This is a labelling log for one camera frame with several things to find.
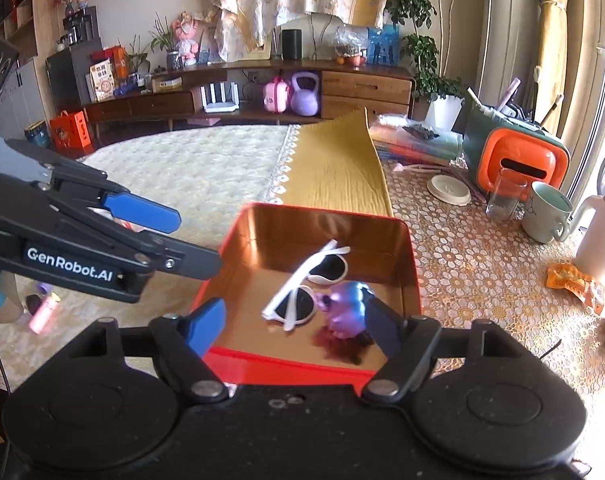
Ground beige bedspread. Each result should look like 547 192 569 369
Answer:
0 124 303 391

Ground rolled paper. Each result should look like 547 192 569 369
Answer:
497 77 522 113

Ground purple toy figure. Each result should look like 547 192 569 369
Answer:
316 280 378 341

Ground blue printed box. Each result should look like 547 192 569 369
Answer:
366 25 400 67

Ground black speaker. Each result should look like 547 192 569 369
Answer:
281 29 303 61

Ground white router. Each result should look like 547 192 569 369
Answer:
201 81 242 113

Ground orange and green storage box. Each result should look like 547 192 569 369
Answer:
462 102 571 203

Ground purple kettlebell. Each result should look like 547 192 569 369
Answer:
290 72 321 116

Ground white round lid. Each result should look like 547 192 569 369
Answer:
427 174 472 207

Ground small plant in dark pot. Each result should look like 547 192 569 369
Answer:
150 12 184 72

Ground stack of books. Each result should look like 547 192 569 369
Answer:
369 115 465 166

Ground orange snack packet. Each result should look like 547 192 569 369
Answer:
546 262 605 316

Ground black coffee machine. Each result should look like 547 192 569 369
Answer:
62 6 99 46

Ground clear drinking glass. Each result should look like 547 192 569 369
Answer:
485 167 529 222

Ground wooden media cabinet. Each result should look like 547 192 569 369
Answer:
82 59 415 141

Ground pink doll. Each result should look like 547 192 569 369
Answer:
174 10 203 67

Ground gold tin lid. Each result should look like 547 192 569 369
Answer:
277 107 395 218

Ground orange gift bag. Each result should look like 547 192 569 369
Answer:
49 110 94 156

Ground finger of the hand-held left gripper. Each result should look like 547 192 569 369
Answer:
32 182 224 282
5 139 182 235

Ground lace tablecloth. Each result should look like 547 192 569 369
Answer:
382 152 605 466

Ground white kettle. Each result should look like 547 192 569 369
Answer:
565 191 605 291

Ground pink tube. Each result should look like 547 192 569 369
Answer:
28 294 62 335

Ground white sunglasses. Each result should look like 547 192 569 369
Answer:
261 240 351 332

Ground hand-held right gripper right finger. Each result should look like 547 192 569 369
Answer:
361 299 548 402

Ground red tin box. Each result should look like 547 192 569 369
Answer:
190 202 423 386

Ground yellow curtain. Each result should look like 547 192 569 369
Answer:
535 0 573 136

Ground pink toy case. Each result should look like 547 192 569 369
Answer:
263 76 290 112

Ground clear bag of fruit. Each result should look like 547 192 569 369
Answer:
333 25 368 66

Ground wooden handle brush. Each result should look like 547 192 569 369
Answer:
539 94 564 128

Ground black mini fridge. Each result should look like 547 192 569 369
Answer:
46 37 104 111

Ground potted plant in white pot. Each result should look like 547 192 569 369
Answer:
385 0 483 133

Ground pale green mug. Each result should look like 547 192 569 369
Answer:
521 181 575 244

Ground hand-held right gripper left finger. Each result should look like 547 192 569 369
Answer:
67 297 230 403

